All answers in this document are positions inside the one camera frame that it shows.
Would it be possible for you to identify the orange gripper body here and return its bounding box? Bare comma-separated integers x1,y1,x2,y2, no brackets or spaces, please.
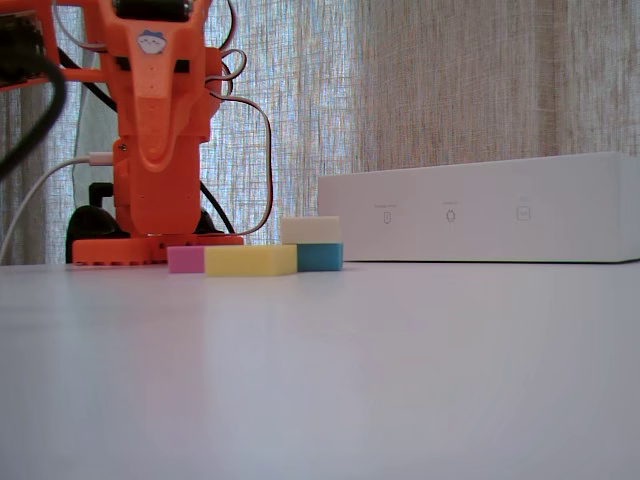
99,0,212,77

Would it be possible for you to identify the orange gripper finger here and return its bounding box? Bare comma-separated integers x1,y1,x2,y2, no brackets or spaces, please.
129,74,177,174

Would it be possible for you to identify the pink foam cuboid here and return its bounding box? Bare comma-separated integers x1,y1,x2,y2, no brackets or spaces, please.
167,245,207,275

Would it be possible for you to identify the yellow foam cuboid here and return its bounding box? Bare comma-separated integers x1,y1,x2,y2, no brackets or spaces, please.
203,244,300,278

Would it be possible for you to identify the cream foam cuboid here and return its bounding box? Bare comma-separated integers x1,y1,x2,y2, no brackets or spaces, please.
279,215,343,247

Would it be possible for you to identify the blue foam cuboid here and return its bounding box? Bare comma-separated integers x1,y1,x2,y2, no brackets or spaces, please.
295,242,345,273

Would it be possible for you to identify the white box bin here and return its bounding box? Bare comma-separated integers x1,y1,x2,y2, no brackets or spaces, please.
317,151,640,264

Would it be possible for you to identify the black angled power plug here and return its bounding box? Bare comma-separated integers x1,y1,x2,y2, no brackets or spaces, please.
88,181,117,209

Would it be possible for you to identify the black table clamp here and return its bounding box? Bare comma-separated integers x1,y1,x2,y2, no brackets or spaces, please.
65,203,133,265

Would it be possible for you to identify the beige woven curtain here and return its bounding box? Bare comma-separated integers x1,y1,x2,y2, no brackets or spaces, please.
0,0,640,267

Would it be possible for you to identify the thin black cable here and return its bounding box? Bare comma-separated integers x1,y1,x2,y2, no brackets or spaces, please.
55,47,119,114

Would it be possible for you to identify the white red servo wire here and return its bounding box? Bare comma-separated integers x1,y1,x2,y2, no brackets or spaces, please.
218,47,249,97
215,94,274,237

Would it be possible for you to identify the thick black camera cable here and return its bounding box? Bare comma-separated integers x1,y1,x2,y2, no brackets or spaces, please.
0,53,67,182

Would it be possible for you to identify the wrist camera in orange mount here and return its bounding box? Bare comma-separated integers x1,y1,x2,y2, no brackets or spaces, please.
0,8,107,93

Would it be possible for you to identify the white usb cable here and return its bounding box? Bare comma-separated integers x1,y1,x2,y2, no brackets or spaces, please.
0,151,116,265

